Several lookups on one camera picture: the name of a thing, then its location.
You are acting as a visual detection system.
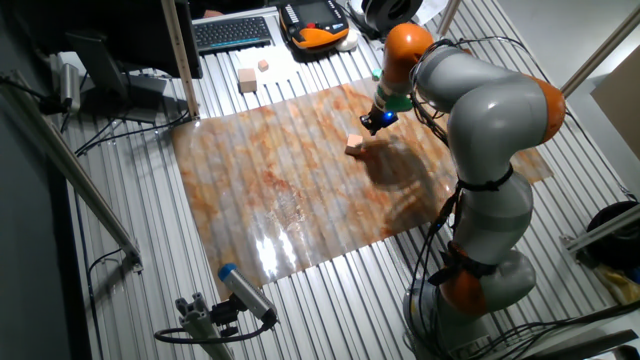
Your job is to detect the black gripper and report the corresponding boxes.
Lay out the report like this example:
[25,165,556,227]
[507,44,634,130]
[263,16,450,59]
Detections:
[359,108,400,137]

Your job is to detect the small wooden block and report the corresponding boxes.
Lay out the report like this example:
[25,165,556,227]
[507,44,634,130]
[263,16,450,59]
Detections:
[344,133,365,156]

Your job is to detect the large wooden block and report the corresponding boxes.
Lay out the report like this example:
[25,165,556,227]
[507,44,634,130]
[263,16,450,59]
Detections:
[237,67,259,94]

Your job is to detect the white computer mouse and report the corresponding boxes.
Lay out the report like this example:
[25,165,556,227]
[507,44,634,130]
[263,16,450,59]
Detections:
[334,28,360,53]

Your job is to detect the orange marble pattern mat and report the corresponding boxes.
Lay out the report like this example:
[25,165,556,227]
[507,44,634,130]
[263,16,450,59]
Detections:
[171,77,554,301]

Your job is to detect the white paper sheet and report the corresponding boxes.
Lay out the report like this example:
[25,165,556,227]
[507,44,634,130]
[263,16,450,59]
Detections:
[233,45,304,86]

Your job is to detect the black round spool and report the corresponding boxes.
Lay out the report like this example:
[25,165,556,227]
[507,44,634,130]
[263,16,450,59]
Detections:
[360,0,425,35]

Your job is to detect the orange and black teach pendant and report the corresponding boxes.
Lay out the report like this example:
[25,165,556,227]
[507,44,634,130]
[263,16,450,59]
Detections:
[278,0,351,51]

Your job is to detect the black keyboard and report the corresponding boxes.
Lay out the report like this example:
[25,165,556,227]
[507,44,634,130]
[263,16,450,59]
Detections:
[192,15,274,56]

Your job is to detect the brown cardboard board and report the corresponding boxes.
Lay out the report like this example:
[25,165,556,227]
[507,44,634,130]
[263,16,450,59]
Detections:
[590,46,640,162]

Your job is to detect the short aluminium bar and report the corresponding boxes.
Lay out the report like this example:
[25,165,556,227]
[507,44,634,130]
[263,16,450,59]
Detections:
[559,203,640,254]

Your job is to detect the black bag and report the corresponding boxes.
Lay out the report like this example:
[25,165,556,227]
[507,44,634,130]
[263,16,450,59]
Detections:
[585,199,640,271]

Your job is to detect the black monitor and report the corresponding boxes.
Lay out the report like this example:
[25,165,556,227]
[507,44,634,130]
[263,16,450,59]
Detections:
[14,0,204,81]

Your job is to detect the black monitor stand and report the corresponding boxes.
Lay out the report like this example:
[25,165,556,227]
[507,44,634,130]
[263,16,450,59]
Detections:
[65,31,169,125]

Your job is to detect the yellow bag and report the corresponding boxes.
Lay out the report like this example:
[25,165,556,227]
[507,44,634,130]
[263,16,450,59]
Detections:
[593,263,640,306]

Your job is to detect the long diagonal aluminium bar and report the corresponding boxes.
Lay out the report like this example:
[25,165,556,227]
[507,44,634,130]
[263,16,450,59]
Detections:
[0,69,144,274]

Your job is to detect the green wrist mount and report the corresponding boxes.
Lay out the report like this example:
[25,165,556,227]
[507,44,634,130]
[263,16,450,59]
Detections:
[371,68,415,114]

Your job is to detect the robot cable bundle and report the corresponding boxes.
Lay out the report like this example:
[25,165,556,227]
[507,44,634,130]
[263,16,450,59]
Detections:
[407,182,471,360]

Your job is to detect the slim aluminium post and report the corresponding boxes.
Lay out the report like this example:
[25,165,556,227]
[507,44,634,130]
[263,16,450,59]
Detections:
[436,0,462,39]

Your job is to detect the silver camera with blue cap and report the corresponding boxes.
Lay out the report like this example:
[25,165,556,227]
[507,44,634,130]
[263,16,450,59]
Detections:
[217,262,279,325]

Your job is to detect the upright aluminium post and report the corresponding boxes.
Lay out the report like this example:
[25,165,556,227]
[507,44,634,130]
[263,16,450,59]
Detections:
[159,0,201,121]

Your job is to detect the black table cable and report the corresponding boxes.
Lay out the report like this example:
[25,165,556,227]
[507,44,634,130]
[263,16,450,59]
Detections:
[73,108,192,157]

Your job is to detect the thin diagonal frame bar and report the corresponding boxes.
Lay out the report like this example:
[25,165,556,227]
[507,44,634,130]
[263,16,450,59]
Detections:
[559,3,640,99]

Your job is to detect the aluminium profile camera mount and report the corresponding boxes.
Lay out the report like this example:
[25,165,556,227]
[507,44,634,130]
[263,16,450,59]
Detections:
[174,292,235,360]

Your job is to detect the black floor cables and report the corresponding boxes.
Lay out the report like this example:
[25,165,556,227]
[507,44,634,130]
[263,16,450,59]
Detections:
[469,298,640,360]

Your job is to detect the black camera cable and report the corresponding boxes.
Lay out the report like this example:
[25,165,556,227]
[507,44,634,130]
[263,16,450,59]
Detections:
[153,319,274,346]

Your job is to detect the silver cylindrical camera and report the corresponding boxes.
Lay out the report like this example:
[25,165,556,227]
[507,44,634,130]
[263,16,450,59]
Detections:
[58,62,82,114]

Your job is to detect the thin black hanging cable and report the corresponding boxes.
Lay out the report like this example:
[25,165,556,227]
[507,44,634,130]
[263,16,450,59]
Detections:
[85,247,124,360]

